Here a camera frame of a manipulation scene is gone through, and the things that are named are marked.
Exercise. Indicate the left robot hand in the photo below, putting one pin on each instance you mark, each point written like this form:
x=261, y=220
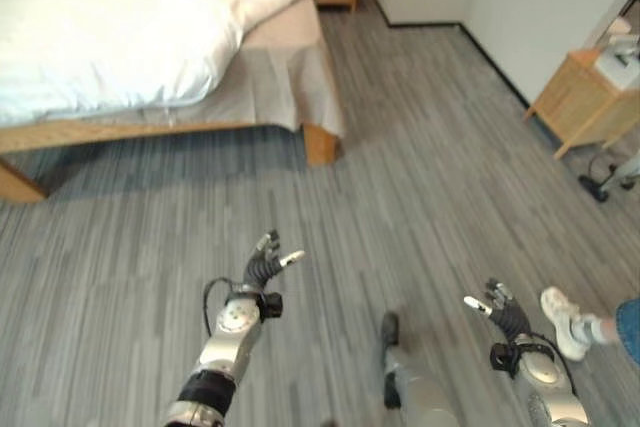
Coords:
x=260, y=267

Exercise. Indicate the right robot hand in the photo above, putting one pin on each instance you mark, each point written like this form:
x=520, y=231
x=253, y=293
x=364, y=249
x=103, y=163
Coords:
x=505, y=316

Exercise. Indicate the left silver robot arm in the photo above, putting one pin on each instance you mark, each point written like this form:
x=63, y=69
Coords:
x=227, y=347

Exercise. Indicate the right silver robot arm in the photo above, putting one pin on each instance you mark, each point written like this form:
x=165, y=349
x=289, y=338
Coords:
x=542, y=377

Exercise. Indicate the beige bed sheet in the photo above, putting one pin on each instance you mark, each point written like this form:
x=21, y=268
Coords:
x=280, y=77

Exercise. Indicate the person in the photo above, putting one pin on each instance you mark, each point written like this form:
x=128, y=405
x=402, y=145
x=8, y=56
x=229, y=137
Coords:
x=585, y=322

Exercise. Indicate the silver robot leg with dark foot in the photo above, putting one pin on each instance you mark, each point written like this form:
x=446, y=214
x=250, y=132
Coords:
x=407, y=377

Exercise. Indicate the large wooden side table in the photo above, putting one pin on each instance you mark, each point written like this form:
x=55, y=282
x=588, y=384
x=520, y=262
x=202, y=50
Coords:
x=582, y=97

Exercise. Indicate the white box with items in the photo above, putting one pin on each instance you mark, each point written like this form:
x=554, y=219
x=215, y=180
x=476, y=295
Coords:
x=617, y=62

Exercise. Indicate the white duvet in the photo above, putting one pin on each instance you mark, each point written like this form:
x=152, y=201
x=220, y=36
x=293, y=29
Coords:
x=125, y=22

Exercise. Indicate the wooden bed frame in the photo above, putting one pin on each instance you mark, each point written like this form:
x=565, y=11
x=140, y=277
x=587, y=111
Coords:
x=165, y=134

